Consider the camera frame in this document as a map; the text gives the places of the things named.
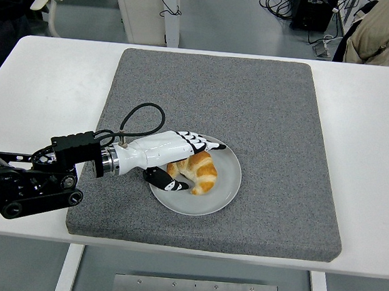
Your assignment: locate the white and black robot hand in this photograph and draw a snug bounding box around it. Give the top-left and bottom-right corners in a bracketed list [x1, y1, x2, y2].
[114, 124, 229, 197]

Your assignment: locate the golden croissant bread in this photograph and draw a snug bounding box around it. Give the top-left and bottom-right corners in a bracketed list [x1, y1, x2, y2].
[164, 147, 221, 198]

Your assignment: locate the pale grey round plate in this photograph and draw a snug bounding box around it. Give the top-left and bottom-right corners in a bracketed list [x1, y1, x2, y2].
[146, 130, 246, 221]

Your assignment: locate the grey speckled foam mat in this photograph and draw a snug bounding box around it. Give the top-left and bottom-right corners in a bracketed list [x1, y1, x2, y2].
[64, 42, 358, 265]

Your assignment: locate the black office chair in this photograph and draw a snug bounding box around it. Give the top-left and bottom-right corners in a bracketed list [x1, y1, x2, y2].
[0, 0, 46, 98]

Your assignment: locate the black computer case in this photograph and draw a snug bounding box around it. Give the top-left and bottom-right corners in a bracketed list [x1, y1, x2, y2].
[289, 0, 341, 34]

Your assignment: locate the black chair back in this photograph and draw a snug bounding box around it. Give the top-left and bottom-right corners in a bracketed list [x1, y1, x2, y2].
[331, 0, 378, 66]

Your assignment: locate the beige padded coat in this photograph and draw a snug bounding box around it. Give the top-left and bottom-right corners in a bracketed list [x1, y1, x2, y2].
[344, 0, 389, 67]

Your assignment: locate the thin black hanging cable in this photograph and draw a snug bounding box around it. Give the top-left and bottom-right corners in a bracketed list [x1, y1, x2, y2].
[159, 0, 183, 18]

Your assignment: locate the white desk frame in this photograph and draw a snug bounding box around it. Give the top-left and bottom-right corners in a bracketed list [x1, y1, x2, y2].
[105, 0, 184, 48]

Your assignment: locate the black floor cable bundle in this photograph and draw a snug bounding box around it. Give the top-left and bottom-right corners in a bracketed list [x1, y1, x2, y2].
[257, 0, 297, 22]

